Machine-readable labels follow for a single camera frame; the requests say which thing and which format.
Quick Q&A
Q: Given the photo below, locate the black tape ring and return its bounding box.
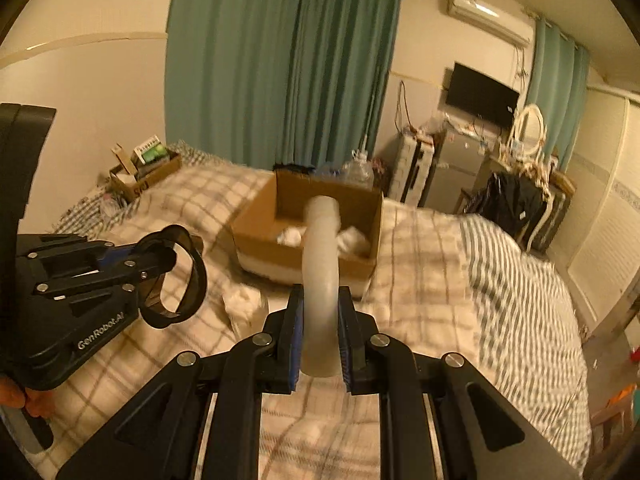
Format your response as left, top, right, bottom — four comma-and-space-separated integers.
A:
133, 224, 208, 330

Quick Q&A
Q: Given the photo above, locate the white tape ring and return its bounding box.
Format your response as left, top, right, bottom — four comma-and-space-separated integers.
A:
299, 195, 344, 380

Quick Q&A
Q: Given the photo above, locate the white fluffy plush toy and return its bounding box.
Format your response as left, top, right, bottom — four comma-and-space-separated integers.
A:
336, 226, 371, 258

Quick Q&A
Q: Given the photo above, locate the white knit glove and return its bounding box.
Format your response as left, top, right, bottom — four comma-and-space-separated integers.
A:
277, 226, 306, 247

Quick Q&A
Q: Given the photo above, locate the orange gloved hand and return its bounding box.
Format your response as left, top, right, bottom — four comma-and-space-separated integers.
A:
0, 375, 54, 418

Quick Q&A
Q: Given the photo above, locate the small cardboard box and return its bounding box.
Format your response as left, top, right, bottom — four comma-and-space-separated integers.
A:
108, 148, 182, 203

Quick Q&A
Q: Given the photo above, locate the plaid beige blanket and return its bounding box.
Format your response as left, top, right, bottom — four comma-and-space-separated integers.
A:
24, 159, 497, 480

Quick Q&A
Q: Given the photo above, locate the green white tissue box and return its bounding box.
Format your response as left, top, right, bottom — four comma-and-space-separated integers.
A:
134, 136, 168, 166

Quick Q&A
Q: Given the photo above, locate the large cardboard box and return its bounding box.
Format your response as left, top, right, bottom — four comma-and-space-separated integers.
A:
229, 169, 385, 298

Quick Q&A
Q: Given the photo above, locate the striped grey bedsheet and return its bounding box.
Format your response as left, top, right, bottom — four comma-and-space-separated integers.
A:
459, 214, 591, 471

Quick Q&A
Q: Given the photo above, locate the large water bottle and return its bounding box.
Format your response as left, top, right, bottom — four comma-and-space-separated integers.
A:
341, 150, 374, 190

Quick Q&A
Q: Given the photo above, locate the white suitcase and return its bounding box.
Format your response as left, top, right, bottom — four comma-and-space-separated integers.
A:
387, 133, 435, 207

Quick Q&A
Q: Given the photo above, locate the chair with black clothes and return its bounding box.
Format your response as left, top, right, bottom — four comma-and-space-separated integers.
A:
454, 156, 576, 254

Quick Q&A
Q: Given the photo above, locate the grey mini fridge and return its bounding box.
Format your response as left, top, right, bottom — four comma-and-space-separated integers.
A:
419, 127, 487, 214

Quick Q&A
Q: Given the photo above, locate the green curtain left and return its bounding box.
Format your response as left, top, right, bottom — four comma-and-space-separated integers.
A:
164, 0, 400, 169

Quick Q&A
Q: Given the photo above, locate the green curtain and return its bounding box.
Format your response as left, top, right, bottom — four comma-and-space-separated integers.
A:
164, 0, 400, 169
526, 18, 590, 170

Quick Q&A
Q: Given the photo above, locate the white louvered wardrobe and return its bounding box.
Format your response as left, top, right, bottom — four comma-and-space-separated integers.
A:
548, 84, 639, 333

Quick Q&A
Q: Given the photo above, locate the oval white vanity mirror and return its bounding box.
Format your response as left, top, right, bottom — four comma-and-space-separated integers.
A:
508, 104, 547, 160

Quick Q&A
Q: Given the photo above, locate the green curtain right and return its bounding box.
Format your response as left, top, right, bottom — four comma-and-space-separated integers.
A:
526, 18, 590, 170

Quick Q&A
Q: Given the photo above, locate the white air conditioner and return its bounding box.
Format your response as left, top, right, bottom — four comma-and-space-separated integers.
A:
448, 0, 535, 48

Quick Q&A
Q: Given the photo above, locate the black wall television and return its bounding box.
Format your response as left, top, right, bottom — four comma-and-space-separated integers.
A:
446, 62, 520, 129

